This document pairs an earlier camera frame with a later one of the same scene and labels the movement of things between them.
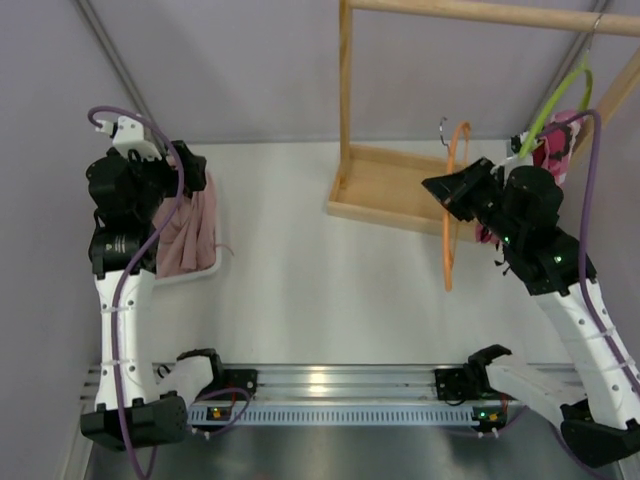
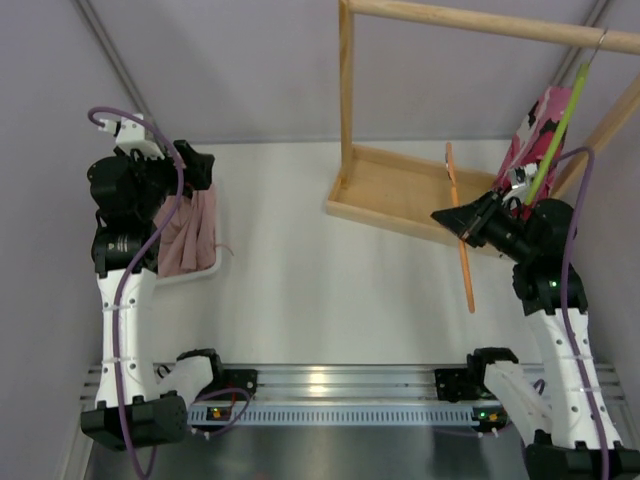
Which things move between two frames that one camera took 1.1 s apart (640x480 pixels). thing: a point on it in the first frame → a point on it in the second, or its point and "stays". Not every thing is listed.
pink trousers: x=189 y=243 stays
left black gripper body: x=185 y=167 stays
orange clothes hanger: x=467 y=147 → x=467 y=266
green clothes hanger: x=583 y=65 → x=560 y=133
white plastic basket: x=210 y=273 stays
